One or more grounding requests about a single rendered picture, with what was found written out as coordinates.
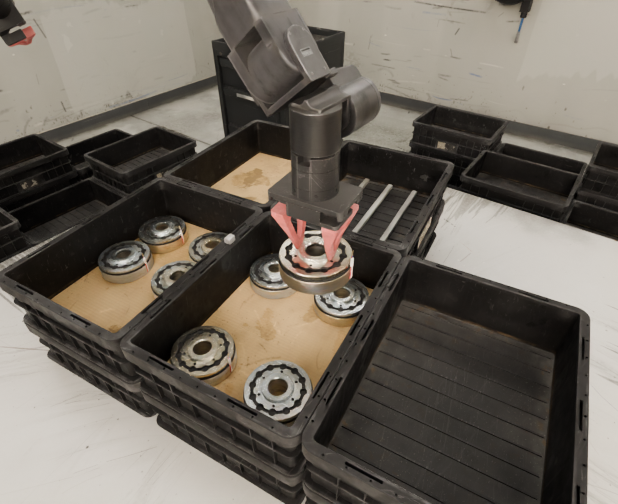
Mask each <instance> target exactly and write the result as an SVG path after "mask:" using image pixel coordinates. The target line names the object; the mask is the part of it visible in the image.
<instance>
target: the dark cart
mask: <svg viewBox="0 0 618 504"><path fill-rule="evenodd" d="M307 27H308V29H309V30H310V32H311V34H312V36H313V38H314V40H315V41H316V44H317V46H318V49H319V51H320V52H321V54H322V56H323V58H324V60H325V62H326V63H327V65H328V67H329V69H331V68H333V67H335V68H336V69H337V68H340V67H343V64H344V44H345V31H339V30H332V29H326V28H319V27H313V26H307ZM211 42H212V49H213V56H214V63H215V70H216V78H217V85H218V92H219V100H220V107H221V114H222V122H223V129H224V136H225V137H226V136H228V135H229V134H231V133H233V132H234V131H236V130H238V129H239V128H241V127H243V126H244V125H246V124H248V123H249V122H251V121H253V120H263V121H268V122H272V123H277V124H281V125H286V126H290V125H289V107H288V108H286V109H284V110H282V111H280V112H278V113H276V114H274V115H272V116H270V117H267V116H266V115H265V113H264V111H263V110H262V108H261V106H260V105H259V106H257V105H256V103H255V101H254V100H253V98H252V96H251V95H250V93H249V91H248V90H247V88H246V86H245V85H244V83H243V81H242V80H241V78H240V76H239V75H238V73H237V71H236V70H235V68H234V66H233V65H232V63H231V62H230V60H229V58H228V57H227V56H228V55H229V54H230V52H231V50H230V48H229V46H228V45H227V43H226V42H225V40H224V38H220V39H216V40H212V41H211Z"/></svg>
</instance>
